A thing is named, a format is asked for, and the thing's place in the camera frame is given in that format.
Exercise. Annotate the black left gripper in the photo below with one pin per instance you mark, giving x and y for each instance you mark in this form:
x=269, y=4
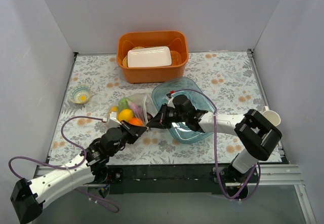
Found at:
x=134, y=129

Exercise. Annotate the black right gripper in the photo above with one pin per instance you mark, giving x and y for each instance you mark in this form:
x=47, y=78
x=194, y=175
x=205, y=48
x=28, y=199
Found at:
x=164, y=115

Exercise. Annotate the purple eggplant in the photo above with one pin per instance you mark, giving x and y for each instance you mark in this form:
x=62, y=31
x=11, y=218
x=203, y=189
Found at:
x=137, y=110

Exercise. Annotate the clear zip top bag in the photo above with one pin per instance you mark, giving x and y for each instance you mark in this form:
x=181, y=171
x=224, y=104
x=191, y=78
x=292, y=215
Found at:
x=142, y=99

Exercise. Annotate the orange tangerine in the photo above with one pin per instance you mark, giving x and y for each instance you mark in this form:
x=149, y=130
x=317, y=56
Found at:
x=136, y=122

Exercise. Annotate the yellow lemon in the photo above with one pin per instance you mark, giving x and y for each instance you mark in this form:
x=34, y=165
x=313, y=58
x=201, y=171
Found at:
x=125, y=115

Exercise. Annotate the green custard apple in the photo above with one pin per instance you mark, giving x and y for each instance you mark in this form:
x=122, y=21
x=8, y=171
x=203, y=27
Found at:
x=123, y=104

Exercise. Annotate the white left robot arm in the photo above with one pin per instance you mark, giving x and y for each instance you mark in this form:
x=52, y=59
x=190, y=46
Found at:
x=30, y=197

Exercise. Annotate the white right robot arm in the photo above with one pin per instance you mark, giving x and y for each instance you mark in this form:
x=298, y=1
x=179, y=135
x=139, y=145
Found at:
x=257, y=130

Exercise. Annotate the clear blue plastic tray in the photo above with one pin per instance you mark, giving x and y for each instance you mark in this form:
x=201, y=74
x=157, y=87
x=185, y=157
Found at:
x=188, y=87

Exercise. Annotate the small patterned bowl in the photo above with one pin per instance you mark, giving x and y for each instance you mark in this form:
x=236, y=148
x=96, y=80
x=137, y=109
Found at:
x=80, y=94

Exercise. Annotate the white rectangular dish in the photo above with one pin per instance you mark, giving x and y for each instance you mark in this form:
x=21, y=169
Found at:
x=149, y=57

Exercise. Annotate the orange plastic basket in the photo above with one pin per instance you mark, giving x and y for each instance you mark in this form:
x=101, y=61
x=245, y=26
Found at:
x=175, y=40

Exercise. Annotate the yellow plate in basket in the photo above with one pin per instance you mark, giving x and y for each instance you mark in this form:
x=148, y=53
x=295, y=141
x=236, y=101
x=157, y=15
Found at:
x=125, y=60

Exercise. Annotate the white plastic cup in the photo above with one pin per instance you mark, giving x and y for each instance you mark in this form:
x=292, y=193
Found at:
x=272, y=116

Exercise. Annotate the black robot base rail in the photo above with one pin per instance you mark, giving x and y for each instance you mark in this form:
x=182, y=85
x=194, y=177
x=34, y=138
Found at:
x=188, y=178

